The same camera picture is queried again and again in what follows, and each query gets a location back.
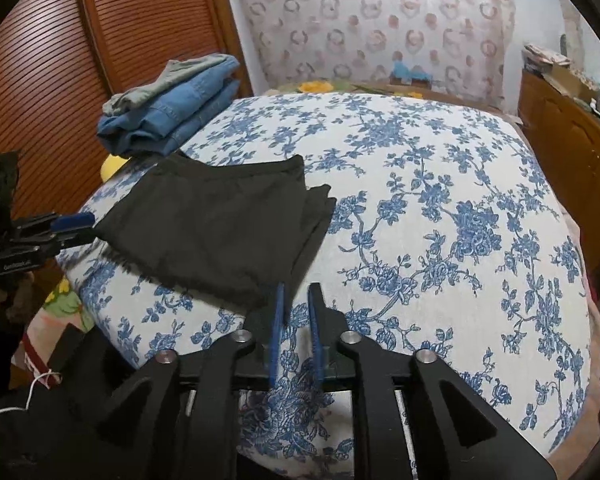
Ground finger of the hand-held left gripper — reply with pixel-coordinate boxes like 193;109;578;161
0;230;101;277
11;212;97;241

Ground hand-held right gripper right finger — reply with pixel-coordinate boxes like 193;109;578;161
306;282;556;480

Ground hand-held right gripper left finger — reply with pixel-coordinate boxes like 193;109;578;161
87;282;287;480

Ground black pants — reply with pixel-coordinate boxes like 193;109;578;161
94;152;337;311

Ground folded grey-green pants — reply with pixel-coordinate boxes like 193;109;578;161
102;55;231;116

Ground wooden louvre door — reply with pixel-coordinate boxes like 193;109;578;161
0;0;253;221

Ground folded blue jeans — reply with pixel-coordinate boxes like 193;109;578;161
96;55;241;157

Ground person's dark clothing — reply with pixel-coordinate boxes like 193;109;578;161
0;305;146;480

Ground blue floral bed cover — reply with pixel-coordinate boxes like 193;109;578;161
55;89;593;478

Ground blue plastic bag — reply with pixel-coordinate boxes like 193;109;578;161
387;60;433;86

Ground pink bed sheet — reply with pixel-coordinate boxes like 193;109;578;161
562;210;600;461

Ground circle-patterned cloth cover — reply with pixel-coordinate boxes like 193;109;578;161
235;0;516;106

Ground wooden cabinet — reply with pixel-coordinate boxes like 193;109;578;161
517;67;600;271

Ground stack of papers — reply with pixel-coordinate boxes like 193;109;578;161
522;42;571;68

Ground cardboard box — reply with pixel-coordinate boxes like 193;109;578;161
542;62;598;103

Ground cream tied curtain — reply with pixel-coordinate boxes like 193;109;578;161
560;0;588;61

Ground white drawstring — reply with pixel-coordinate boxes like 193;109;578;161
0;370;61;431

